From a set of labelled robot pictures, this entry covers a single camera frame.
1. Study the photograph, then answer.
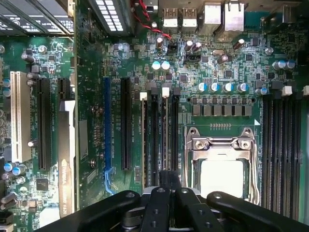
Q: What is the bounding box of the white-latch RAM slot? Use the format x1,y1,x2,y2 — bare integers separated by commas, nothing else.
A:
292,85,309,221
272,85,293,214
161,87,170,172
139,91,149,189

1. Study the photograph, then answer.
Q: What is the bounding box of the silver CPU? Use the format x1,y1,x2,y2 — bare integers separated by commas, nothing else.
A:
199,159,244,198

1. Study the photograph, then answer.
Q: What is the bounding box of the metal CPU socket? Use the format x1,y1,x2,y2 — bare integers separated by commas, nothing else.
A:
183,126,262,206

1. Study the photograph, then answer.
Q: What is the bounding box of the long black expansion slot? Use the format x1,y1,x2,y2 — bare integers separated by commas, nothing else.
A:
120,76,133,171
36,76,53,171

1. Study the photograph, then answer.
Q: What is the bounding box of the blue expansion slot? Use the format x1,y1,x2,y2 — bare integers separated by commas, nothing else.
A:
103,76,114,195

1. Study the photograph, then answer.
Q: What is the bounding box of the NVIDIA graphics card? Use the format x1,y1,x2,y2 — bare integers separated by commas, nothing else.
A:
57,0,105,215

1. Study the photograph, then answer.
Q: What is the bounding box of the green PC motherboard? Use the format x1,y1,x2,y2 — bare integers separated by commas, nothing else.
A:
0,0,309,232

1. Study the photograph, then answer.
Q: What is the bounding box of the short black expansion slot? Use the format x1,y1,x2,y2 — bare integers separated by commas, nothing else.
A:
57,77,72,101

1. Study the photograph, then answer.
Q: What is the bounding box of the white PCI expansion slot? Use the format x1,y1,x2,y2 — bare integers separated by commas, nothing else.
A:
10,71,32,163

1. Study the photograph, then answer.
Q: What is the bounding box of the metal USB port block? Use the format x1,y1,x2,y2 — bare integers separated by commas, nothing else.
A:
162,7,180,28
182,7,198,28

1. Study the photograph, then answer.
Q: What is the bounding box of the metal rear port block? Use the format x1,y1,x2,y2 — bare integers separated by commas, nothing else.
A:
203,1,222,34

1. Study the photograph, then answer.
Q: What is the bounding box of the metal ethernet port block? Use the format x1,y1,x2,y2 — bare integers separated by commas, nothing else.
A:
223,1,245,32

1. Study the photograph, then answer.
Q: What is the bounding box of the black vented slot cover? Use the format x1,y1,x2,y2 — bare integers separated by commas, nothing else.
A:
86,0,134,34

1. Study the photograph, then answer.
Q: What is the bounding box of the black PC case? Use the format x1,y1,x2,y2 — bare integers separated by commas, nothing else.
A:
0,0,74,37

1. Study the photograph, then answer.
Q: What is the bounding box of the wire locking lever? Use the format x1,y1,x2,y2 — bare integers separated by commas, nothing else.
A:
249,138,261,206
183,134,192,181

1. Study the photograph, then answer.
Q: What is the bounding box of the red black twisted wire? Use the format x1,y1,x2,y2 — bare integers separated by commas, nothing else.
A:
131,0,173,41

